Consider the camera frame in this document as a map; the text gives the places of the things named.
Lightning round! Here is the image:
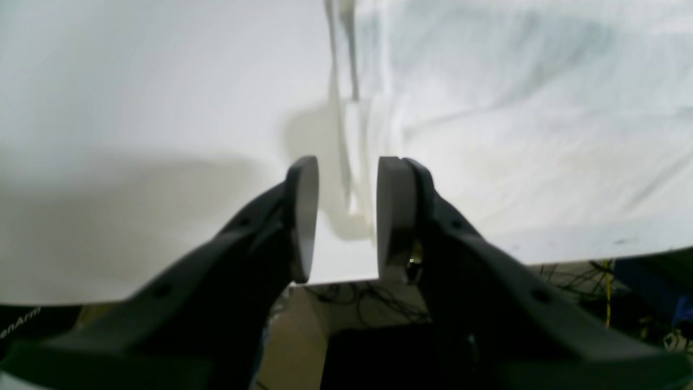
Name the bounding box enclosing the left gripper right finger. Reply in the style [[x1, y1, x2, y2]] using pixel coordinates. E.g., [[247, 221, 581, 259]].
[[376, 157, 691, 389]]

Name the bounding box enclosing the yellow floor cable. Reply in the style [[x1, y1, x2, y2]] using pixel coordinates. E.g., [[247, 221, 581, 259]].
[[604, 260, 616, 329]]

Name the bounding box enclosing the white printed T-shirt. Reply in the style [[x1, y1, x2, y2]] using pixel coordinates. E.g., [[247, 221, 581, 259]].
[[326, 1, 692, 264]]

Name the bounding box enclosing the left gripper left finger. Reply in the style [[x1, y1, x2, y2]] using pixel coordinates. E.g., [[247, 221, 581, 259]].
[[3, 156, 319, 389]]

